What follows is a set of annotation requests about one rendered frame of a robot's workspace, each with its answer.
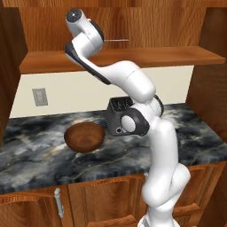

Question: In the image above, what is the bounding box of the brown wooden bowl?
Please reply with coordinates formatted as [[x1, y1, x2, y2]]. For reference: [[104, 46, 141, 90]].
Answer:
[[63, 121, 106, 154]]

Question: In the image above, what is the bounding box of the wooden upper cabinet body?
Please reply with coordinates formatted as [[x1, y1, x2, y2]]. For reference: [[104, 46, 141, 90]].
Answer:
[[19, 45, 227, 75]]

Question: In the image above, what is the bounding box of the wooden lower cabinet door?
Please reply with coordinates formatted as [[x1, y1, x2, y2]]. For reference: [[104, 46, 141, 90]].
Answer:
[[0, 186, 74, 227], [172, 161, 227, 227], [67, 173, 149, 227]]

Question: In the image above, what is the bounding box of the wooden cabinet door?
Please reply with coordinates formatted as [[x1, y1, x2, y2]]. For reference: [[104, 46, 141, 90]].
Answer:
[[19, 6, 207, 53], [172, 161, 227, 227], [0, 186, 74, 227], [67, 173, 149, 227]]

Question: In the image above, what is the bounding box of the wooden upper cabinet door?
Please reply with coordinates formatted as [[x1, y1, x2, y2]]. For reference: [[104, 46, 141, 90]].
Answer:
[[19, 6, 207, 53]]

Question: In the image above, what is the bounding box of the tall wooden side cabinet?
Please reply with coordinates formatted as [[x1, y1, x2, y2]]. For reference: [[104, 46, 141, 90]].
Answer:
[[0, 0, 29, 149], [185, 5, 227, 144]]

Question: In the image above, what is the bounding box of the black toaster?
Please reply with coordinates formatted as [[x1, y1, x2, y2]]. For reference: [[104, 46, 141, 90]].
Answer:
[[106, 96, 136, 137]]

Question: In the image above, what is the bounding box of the thin grey cabinet handle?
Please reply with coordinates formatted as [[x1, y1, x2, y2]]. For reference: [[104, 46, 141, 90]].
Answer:
[[104, 38, 130, 43]]

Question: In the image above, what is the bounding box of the grey wall outlet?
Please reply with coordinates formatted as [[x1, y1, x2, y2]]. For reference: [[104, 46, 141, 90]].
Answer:
[[31, 87, 49, 107]]

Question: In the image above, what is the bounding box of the silver bar cabinet handle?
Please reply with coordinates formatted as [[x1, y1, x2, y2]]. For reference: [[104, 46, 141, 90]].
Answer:
[[53, 187, 66, 219]]

